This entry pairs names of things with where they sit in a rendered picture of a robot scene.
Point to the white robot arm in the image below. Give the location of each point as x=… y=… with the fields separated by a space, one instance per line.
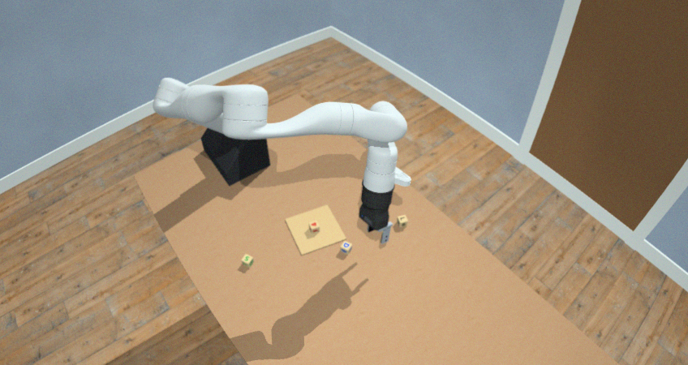
x=244 y=117

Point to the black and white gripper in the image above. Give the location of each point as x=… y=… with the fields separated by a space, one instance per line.
x=376 y=195

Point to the tan flat mat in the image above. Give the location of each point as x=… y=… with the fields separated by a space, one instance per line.
x=330 y=231

